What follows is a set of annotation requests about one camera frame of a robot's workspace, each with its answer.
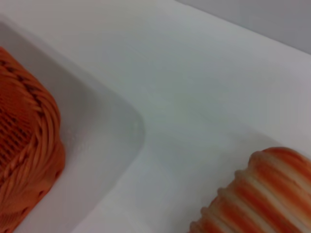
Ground orange woven plastic basket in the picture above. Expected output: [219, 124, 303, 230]
[0, 46, 66, 233]

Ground striped orange bread loaf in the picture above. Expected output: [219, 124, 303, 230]
[190, 147, 311, 233]

